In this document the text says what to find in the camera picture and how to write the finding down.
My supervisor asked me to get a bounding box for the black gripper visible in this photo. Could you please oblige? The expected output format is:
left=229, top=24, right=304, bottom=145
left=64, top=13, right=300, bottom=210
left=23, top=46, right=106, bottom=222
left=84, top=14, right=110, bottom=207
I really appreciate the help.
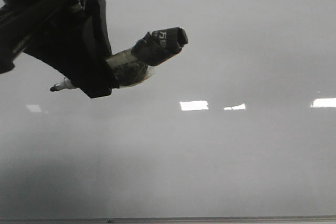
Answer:
left=1, top=0, right=119, bottom=98

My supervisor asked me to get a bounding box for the white marker with black cap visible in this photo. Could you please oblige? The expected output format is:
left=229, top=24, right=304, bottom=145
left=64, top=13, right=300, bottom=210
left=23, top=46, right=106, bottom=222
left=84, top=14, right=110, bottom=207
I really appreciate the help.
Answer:
left=50, top=27, right=188, bottom=92

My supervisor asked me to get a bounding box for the white whiteboard with aluminium frame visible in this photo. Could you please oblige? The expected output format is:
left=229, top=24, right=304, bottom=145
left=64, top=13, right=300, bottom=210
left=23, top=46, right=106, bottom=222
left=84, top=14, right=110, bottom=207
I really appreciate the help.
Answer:
left=1, top=0, right=335, bottom=219

